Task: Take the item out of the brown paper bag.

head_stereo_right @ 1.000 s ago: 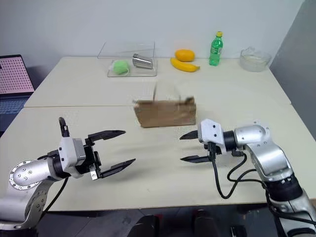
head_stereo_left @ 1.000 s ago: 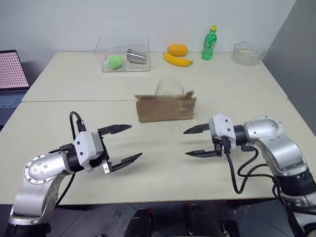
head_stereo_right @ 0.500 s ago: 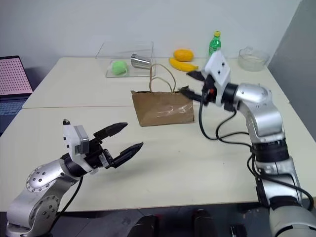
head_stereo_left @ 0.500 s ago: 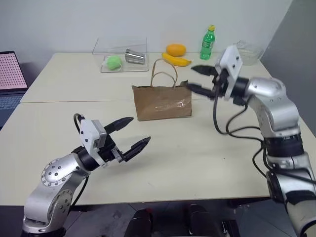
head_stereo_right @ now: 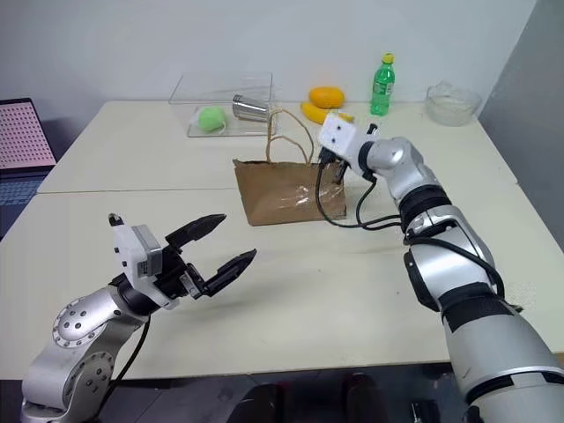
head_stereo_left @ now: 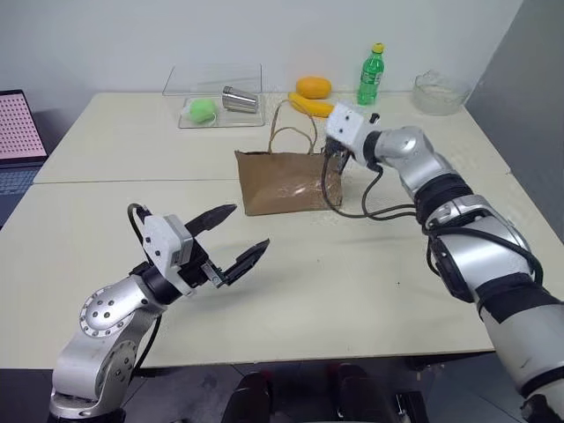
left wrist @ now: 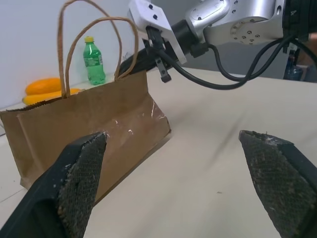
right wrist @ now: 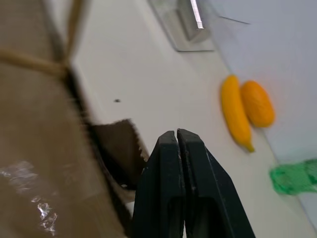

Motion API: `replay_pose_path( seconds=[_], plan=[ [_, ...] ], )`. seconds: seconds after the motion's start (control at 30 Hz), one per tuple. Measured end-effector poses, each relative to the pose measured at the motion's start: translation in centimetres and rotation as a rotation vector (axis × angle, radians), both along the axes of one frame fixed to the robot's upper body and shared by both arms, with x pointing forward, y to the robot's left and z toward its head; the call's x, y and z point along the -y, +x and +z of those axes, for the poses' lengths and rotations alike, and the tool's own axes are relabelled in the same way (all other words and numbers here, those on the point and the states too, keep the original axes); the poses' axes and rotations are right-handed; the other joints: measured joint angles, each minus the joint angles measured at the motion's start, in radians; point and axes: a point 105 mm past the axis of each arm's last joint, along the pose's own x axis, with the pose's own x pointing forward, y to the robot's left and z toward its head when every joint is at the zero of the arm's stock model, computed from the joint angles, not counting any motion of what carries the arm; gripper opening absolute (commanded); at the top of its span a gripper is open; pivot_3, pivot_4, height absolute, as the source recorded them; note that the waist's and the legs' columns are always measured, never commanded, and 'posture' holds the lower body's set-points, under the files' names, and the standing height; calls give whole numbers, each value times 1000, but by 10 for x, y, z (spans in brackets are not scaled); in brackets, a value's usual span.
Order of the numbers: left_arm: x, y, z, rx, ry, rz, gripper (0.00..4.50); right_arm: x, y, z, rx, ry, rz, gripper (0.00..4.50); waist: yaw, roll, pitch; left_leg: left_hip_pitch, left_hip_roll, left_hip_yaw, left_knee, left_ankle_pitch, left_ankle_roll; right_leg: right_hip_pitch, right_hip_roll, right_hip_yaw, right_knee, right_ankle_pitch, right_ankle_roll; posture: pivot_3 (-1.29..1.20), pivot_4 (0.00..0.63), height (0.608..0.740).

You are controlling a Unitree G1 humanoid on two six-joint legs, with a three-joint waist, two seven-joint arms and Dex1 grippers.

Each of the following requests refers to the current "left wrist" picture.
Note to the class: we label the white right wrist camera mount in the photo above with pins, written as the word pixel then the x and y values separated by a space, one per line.
pixel 148 13

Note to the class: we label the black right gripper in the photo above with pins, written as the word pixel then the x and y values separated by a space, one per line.
pixel 158 58

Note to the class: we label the green plastic bottle yellow cap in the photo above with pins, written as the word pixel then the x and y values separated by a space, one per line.
pixel 94 65

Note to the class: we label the orange oval fruit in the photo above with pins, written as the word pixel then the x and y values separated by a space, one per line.
pixel 43 85

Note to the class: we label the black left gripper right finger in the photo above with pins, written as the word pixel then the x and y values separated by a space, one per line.
pixel 277 181

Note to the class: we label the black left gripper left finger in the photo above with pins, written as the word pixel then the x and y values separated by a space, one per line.
pixel 49 188

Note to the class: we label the yellow long squash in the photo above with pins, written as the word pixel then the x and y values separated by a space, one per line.
pixel 39 98

